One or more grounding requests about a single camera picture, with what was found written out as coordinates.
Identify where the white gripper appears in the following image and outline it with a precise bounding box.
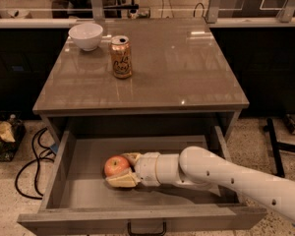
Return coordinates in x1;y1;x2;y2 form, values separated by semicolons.
106;152;160;188

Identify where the red apple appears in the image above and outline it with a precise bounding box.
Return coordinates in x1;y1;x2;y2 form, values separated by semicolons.
104;155;130;177

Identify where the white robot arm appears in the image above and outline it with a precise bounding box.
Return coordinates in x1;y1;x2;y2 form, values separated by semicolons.
103;147;295;223

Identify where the open grey top drawer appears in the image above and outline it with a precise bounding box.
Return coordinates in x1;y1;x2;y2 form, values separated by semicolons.
18;131;266;236

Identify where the grey cabinet with glossy top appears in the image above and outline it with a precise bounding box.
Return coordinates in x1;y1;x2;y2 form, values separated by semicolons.
33;18;249;139

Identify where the orange LaCroix soda can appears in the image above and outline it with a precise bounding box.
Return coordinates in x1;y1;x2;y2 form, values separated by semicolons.
109;35;132;79

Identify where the bin of snack bags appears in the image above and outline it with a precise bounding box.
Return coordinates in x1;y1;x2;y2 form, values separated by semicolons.
0;111;26;162

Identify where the white ceramic bowl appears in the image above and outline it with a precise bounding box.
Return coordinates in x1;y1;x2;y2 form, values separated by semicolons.
69;23;103;51

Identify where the black wheeled stand base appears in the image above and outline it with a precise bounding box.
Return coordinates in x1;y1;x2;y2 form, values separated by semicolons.
264;118;295;178

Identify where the black office chair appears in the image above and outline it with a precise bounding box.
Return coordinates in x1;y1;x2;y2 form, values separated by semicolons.
51;0;139;19

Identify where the black drawer handle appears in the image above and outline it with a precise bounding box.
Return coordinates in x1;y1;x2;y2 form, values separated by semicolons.
127;221;167;236

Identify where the black floor cable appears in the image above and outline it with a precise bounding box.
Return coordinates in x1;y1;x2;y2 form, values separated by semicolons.
14;127;56;201

